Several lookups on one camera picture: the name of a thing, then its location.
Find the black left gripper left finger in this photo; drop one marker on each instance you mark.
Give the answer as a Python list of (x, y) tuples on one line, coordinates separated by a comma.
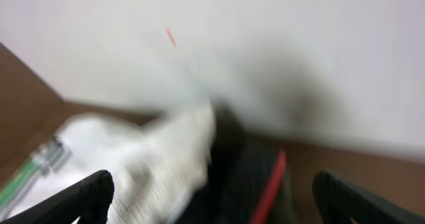
[(86, 202)]

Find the white t-shirt with green print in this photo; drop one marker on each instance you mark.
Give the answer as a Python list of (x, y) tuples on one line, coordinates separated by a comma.
[(156, 167)]

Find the black shorts with red trim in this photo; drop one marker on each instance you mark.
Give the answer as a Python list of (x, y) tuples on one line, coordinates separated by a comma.
[(245, 180)]

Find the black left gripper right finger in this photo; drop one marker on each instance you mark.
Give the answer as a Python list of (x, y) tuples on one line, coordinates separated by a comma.
[(341, 201)]

